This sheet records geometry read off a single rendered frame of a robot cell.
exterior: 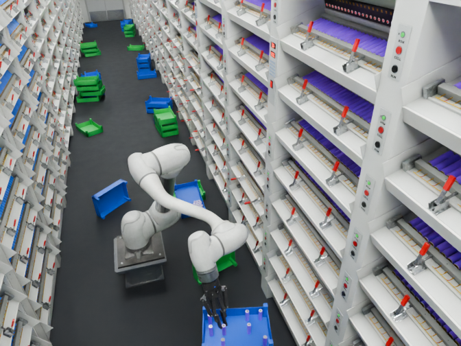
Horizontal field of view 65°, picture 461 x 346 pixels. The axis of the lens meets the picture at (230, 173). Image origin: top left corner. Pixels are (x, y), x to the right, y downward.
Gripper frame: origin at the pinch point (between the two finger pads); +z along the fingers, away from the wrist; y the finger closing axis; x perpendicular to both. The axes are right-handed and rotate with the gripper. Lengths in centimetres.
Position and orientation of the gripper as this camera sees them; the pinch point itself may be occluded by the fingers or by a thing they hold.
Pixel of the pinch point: (221, 319)
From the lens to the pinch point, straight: 173.3
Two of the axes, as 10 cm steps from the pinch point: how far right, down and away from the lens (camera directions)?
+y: -8.4, 3.1, -4.4
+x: 4.8, 0.6, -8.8
